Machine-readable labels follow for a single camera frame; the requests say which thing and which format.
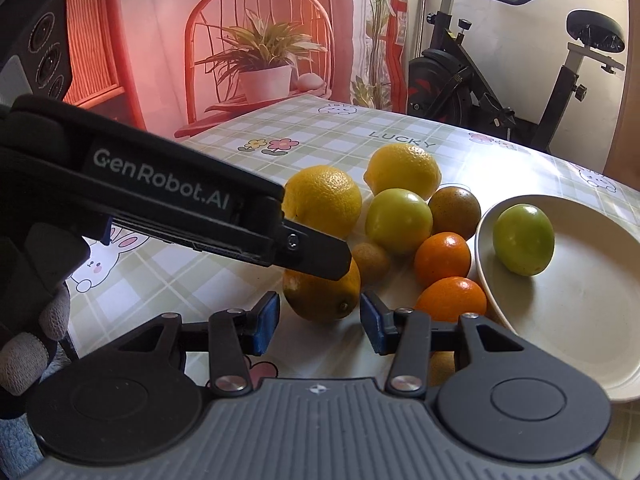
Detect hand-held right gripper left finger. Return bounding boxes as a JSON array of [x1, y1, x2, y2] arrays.
[[114, 291, 281, 395]]

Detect round yellow lemon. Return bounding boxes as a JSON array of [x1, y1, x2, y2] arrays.
[[281, 165, 363, 240]]

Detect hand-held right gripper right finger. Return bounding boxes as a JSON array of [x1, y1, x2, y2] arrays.
[[359, 291, 526, 397]]

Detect black exercise bike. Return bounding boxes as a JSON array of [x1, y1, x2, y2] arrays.
[[406, 0, 628, 156]]

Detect wooden board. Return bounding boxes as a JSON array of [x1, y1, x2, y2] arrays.
[[602, 0, 640, 176]]

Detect cream plate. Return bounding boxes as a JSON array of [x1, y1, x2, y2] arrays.
[[474, 194, 640, 403]]

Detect small brown kiwi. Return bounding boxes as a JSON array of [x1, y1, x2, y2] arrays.
[[351, 241, 392, 286]]

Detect large yellow citrus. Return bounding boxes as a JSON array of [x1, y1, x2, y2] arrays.
[[282, 257, 362, 324]]

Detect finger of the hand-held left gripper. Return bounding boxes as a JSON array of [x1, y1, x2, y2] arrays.
[[274, 216, 354, 282]]

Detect small orange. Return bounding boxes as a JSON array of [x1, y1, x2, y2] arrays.
[[413, 231, 472, 288], [415, 276, 488, 323]]

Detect printed wall backdrop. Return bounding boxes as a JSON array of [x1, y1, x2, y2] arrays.
[[42, 0, 410, 140]]

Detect green round fruit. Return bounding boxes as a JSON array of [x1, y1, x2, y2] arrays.
[[364, 188, 434, 256], [492, 203, 556, 277]]

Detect person's left hand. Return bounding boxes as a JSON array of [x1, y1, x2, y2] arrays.
[[0, 282, 72, 418]]

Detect green checked tablecloth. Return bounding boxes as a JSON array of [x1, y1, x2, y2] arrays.
[[60, 94, 640, 480]]

